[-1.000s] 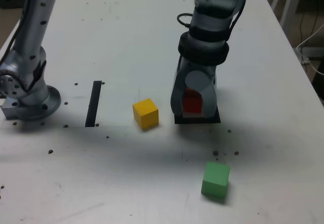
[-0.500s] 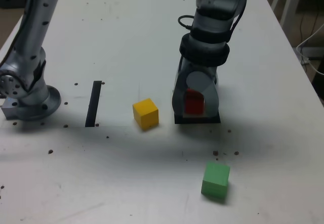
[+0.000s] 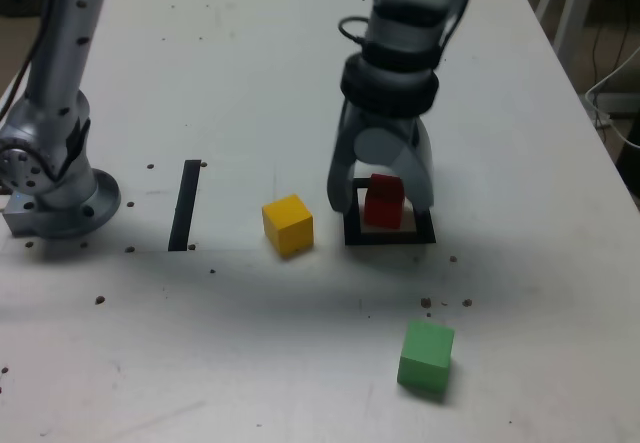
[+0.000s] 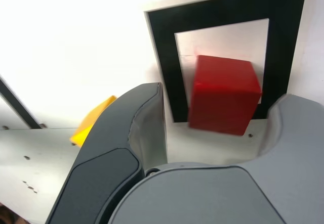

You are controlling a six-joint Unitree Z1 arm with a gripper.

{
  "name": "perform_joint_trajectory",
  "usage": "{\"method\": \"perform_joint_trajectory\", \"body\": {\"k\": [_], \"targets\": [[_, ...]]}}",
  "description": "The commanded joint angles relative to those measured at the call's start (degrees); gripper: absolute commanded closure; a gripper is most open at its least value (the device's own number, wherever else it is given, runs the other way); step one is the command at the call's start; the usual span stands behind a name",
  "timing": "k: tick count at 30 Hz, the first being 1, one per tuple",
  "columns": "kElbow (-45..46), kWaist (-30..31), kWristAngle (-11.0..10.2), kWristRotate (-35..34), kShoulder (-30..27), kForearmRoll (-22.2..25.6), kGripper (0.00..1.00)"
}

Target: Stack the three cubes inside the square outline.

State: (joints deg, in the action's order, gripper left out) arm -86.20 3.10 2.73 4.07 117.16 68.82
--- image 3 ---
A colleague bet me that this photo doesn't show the white furniture legs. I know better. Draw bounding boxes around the white furniture legs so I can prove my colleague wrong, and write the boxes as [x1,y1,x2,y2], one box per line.
[524,0,601,64]

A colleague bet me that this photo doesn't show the white cable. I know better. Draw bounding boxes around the white cable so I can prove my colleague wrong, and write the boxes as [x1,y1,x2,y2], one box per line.
[583,45,640,152]

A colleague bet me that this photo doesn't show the red cube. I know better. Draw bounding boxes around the red cube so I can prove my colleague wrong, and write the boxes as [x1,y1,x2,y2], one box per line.
[363,173,405,229]

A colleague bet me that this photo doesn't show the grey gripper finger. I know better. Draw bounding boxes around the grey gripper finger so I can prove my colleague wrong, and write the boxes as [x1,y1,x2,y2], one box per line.
[353,116,435,213]
[326,100,365,215]

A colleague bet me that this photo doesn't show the yellow cube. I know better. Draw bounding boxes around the yellow cube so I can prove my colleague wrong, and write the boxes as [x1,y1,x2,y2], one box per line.
[261,193,315,258]

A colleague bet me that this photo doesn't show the black tape strip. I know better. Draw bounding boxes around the black tape strip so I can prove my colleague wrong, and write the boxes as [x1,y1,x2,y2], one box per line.
[167,159,202,253]

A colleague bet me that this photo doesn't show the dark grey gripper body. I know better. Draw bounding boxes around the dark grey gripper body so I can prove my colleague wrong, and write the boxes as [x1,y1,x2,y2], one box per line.
[343,101,420,145]

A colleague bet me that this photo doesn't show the green cube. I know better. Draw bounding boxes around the green cube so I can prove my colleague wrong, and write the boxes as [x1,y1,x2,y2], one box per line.
[396,318,456,392]

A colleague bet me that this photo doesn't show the black tape square outline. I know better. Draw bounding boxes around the black tape square outline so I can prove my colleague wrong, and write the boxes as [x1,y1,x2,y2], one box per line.
[342,177,437,247]

